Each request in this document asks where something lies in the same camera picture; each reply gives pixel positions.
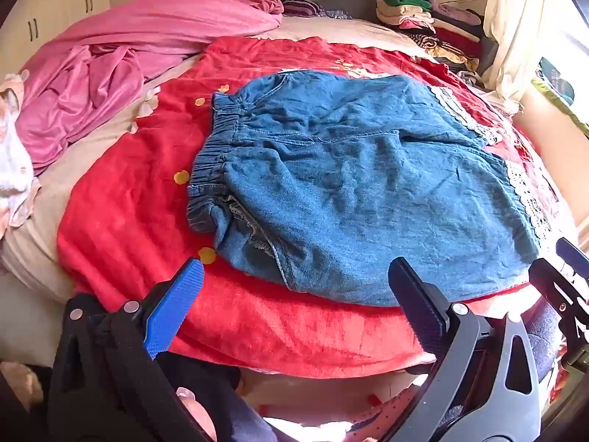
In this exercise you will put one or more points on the blue denim lace-trimmed pants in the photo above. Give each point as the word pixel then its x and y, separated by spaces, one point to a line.
pixel 359 184

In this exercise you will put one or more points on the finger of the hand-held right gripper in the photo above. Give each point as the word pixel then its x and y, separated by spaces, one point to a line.
pixel 573 253
pixel 559 294

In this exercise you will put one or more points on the peach and white cloth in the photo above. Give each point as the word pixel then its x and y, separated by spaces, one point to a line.
pixel 11 161

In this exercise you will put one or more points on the cream curtain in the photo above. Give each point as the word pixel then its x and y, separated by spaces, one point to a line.
pixel 515 23

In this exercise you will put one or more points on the striped purple cloth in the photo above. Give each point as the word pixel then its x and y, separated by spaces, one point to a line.
pixel 301 8

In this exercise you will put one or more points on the cream wardrobe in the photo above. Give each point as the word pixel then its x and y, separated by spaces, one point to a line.
pixel 60 0

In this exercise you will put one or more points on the pink blanket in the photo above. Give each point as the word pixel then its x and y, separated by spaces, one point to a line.
pixel 138 32

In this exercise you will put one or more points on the person's dark blue clothing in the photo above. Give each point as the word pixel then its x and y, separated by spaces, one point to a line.
pixel 230 405

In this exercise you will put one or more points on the window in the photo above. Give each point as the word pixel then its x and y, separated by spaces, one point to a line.
pixel 559 83

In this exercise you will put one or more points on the pile of folded clothes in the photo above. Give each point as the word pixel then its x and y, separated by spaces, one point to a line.
pixel 441 32

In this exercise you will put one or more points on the red floral blanket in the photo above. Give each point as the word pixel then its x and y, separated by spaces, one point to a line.
pixel 138 221

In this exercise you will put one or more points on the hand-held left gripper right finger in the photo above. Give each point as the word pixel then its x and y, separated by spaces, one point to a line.
pixel 421 306

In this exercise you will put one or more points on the beige bed sheet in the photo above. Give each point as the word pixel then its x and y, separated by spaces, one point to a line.
pixel 50 184

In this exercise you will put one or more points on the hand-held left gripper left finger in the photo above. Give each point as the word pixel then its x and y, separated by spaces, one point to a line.
pixel 177 306

